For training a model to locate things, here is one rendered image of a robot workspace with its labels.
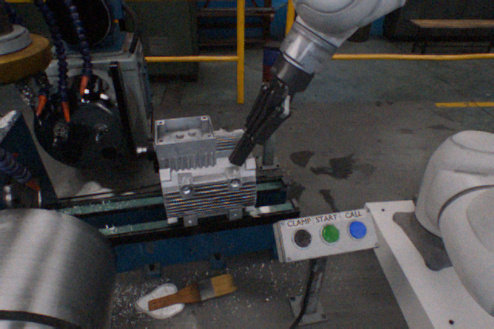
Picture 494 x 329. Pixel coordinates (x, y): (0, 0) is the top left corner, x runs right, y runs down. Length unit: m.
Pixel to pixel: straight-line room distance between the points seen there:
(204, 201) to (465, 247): 0.48
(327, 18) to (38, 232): 0.46
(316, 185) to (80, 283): 0.80
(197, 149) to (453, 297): 0.59
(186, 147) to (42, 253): 0.32
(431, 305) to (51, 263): 0.68
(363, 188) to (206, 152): 0.62
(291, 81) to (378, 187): 0.65
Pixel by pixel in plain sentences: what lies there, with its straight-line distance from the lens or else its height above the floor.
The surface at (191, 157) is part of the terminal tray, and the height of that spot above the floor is 1.11.
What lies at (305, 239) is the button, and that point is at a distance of 0.58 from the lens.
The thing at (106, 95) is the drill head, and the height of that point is 1.14.
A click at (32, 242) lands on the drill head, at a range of 0.53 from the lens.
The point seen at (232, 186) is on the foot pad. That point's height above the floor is 1.05.
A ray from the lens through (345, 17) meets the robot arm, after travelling 0.41.
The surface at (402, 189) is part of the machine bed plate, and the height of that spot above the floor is 0.80.
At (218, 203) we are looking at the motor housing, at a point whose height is 1.01.
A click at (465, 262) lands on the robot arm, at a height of 1.06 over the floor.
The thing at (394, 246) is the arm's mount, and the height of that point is 0.88.
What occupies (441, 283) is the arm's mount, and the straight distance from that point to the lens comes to 0.85.
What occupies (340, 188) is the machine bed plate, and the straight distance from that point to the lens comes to 1.13.
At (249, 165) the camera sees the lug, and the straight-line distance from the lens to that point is 0.71.
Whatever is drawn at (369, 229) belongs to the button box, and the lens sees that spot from 0.64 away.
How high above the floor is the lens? 1.50
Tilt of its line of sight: 36 degrees down
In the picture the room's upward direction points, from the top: straight up
